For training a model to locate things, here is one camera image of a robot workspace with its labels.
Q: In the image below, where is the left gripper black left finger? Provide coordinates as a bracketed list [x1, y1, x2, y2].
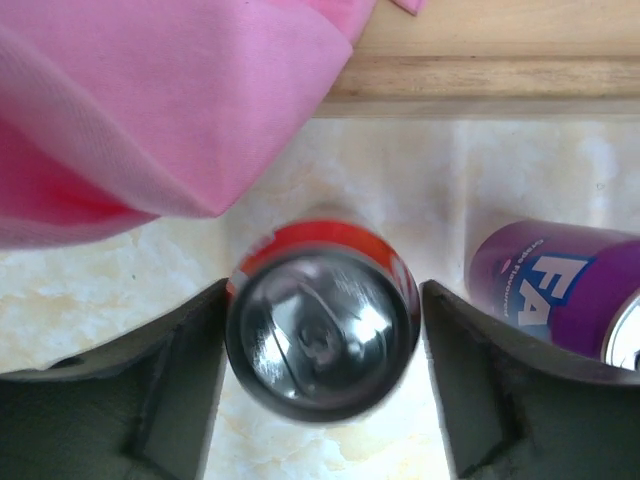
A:
[1, 281, 227, 479]

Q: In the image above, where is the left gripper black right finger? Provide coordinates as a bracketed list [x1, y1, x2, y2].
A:
[421, 280, 639, 479]

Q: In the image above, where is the wooden clothes rack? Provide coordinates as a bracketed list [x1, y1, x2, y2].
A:
[317, 1, 639, 118]

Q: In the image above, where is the purple soda can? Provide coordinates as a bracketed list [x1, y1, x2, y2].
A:
[466, 219, 639, 371]

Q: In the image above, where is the red can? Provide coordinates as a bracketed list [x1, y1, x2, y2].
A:
[225, 213, 421, 424]

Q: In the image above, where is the pink shirt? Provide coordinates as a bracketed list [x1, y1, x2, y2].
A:
[0, 0, 426, 249]

